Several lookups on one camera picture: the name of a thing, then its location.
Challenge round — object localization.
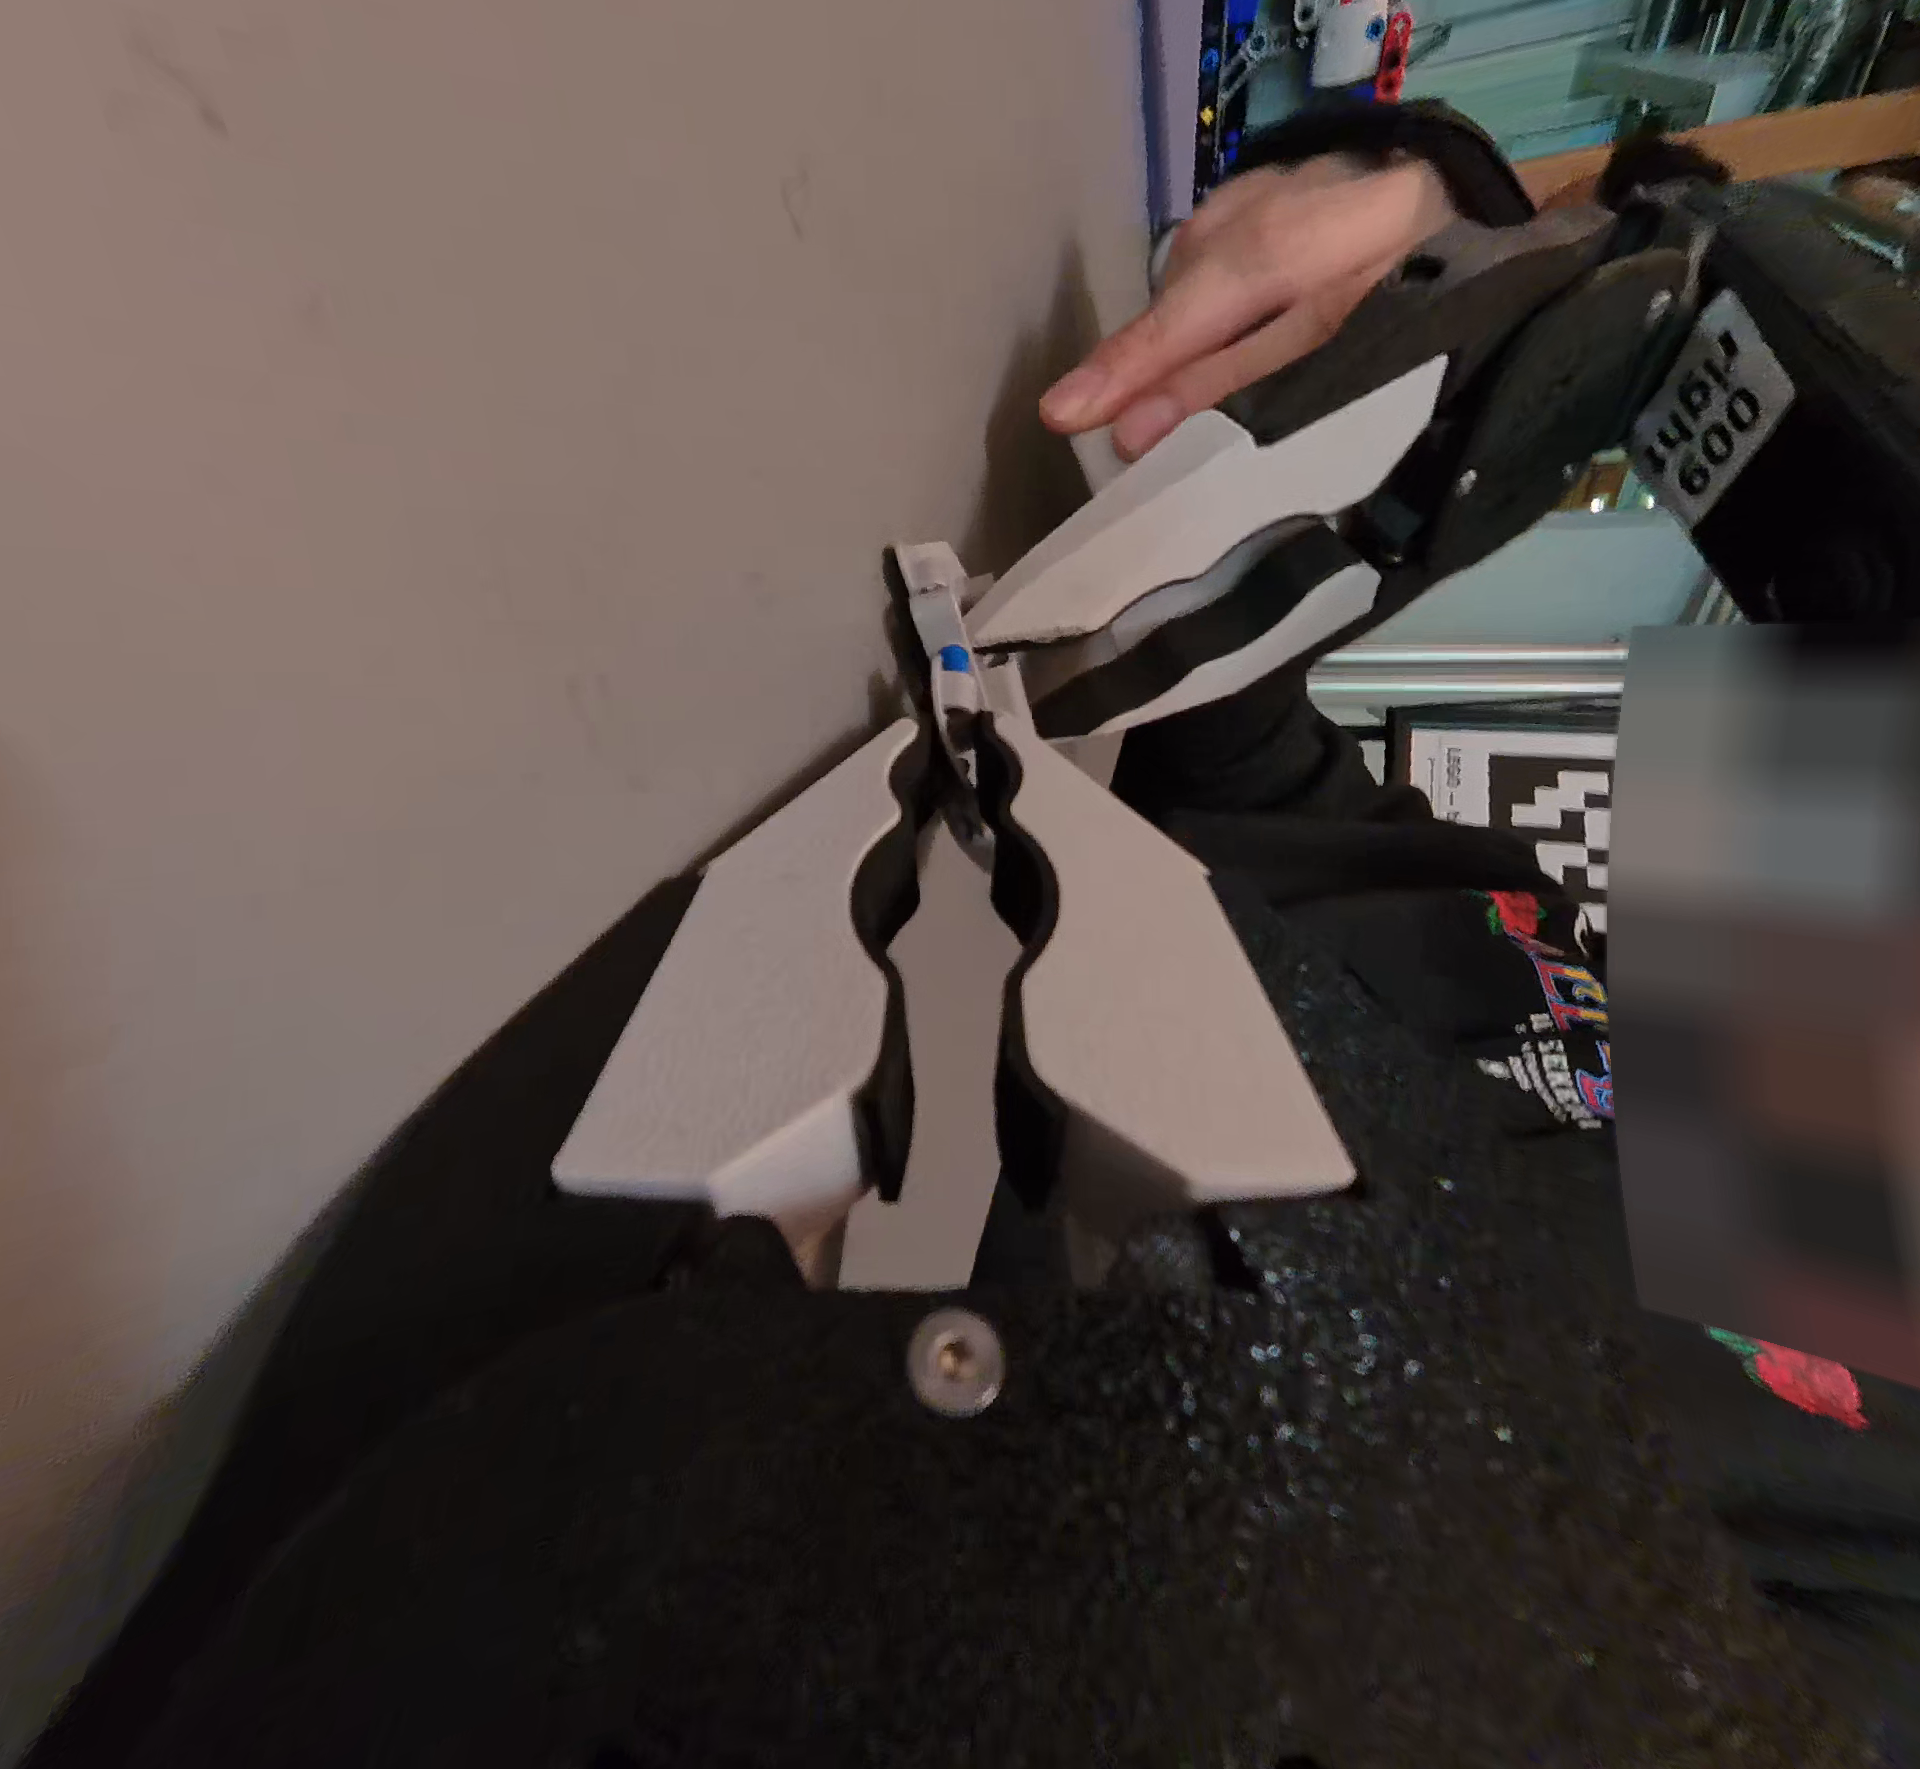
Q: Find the wooden beam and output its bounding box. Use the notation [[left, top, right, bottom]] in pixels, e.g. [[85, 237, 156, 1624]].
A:
[[1515, 89, 1920, 198]]

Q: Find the person's black sweater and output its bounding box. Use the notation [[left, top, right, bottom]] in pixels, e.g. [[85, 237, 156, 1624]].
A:
[[1111, 658, 1920, 1666]]

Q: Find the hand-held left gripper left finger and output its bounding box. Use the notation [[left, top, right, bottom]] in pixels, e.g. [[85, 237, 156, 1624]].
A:
[[552, 714, 940, 1290]]

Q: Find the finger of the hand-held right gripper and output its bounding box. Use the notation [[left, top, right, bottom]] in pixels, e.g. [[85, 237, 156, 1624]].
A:
[[1035, 560, 1383, 744], [969, 356, 1452, 648]]

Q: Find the person's right forearm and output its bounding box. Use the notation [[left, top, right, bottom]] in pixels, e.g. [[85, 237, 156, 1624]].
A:
[[1223, 99, 1540, 231]]

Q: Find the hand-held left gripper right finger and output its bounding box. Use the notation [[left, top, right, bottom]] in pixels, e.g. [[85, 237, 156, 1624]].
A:
[[960, 714, 1362, 1212]]

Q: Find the person's right hand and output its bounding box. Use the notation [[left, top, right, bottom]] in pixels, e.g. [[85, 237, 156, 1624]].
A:
[[1039, 155, 1451, 455]]

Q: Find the metal rail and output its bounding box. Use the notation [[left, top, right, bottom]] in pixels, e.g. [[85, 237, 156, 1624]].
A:
[[1307, 643, 1630, 714]]

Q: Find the framed marker sign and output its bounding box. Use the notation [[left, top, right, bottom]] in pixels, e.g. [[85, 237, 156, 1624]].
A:
[[1386, 699, 1626, 932]]

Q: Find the long grey brick assembly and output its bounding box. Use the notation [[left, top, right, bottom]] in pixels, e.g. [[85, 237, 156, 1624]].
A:
[[885, 540, 1036, 751]]

